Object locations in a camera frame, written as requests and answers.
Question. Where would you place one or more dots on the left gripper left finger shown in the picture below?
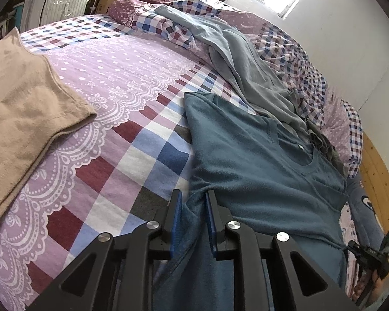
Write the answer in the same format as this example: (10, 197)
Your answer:
(115, 273)

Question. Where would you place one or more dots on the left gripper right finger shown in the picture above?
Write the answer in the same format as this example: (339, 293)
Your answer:
(270, 272)

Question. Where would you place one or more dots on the dark teal sweater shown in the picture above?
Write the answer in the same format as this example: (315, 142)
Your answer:
(268, 179)

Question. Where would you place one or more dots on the dark blue plush pillow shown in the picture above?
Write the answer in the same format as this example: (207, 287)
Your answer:
(368, 228)

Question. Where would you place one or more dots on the wooden headboard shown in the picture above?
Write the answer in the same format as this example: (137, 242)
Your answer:
(375, 177)

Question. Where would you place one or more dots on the plaid bed sheet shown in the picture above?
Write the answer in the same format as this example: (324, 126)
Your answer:
(115, 172)

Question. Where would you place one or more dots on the olive green garment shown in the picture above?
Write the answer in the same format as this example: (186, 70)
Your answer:
(321, 142)

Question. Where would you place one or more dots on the plaid folded quilt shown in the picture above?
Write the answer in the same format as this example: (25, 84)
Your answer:
(337, 119)

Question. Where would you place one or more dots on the tan brown garment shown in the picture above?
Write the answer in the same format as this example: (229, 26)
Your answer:
(36, 108)

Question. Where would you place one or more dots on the grey trousers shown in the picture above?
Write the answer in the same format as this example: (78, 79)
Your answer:
(234, 57)

